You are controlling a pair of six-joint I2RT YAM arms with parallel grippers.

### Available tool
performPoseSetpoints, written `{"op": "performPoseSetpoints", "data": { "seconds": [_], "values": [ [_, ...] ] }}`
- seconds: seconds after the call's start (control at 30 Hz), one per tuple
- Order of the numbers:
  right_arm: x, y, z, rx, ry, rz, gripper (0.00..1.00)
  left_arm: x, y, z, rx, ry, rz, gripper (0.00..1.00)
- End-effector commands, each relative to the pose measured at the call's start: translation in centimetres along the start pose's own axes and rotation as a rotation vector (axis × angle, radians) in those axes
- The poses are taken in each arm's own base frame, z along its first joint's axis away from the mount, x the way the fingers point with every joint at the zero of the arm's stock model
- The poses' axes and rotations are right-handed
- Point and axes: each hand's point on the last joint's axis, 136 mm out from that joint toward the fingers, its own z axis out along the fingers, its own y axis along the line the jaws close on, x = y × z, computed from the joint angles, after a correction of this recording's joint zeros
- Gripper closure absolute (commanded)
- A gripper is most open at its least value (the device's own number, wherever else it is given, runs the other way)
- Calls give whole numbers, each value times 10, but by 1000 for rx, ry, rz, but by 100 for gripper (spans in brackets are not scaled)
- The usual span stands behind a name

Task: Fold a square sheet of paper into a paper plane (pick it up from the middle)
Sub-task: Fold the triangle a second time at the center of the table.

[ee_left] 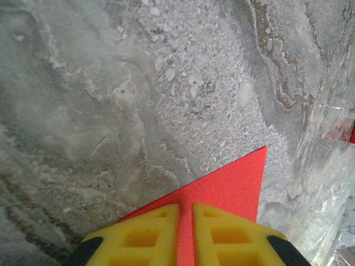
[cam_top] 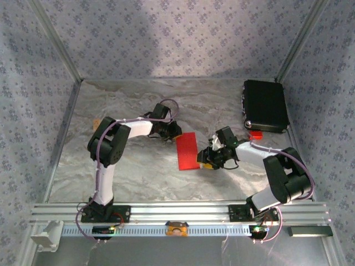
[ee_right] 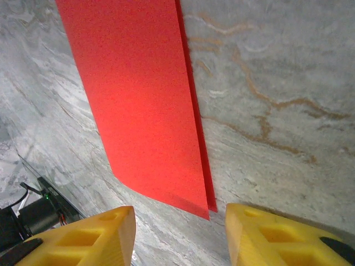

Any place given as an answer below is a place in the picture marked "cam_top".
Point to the aluminium frame post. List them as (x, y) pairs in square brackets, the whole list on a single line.
[(55, 41), (302, 41)]

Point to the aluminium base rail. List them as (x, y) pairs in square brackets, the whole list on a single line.
[(180, 212)]

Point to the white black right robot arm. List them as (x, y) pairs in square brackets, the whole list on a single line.
[(280, 177)]

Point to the small circuit board with LED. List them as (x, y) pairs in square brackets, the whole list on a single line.
[(102, 230), (258, 230)]

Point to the black flat bar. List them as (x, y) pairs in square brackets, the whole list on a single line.
[(309, 231)]

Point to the small red block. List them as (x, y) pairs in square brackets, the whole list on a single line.
[(256, 135)]

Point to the black hard case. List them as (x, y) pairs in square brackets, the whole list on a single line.
[(264, 105)]

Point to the red paper sheet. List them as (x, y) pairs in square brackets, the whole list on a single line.
[(187, 152)]

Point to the small orange tag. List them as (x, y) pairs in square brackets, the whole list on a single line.
[(96, 124)]

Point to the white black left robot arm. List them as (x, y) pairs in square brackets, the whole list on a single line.
[(105, 183)]

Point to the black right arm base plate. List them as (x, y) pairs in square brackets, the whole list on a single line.
[(238, 213)]

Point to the white plastic bracket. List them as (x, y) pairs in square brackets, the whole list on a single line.
[(45, 235)]

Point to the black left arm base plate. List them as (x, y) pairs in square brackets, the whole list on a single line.
[(123, 214)]

